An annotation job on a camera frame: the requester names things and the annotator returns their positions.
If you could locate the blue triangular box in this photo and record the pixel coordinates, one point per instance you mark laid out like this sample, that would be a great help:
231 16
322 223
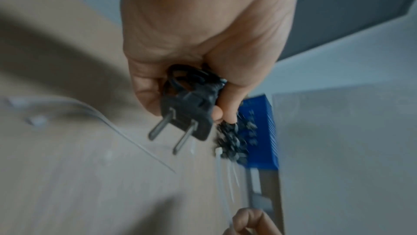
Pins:
264 131

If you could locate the light wooden table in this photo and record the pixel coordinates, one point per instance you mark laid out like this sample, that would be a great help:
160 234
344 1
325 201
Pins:
65 164

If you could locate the person's right hand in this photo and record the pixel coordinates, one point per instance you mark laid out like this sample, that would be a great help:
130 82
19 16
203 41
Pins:
254 225

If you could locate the grey desk clamp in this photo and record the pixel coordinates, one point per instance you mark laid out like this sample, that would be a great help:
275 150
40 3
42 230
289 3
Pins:
260 201

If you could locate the person's left hand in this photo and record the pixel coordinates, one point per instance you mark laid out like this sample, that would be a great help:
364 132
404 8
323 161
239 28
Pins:
208 22

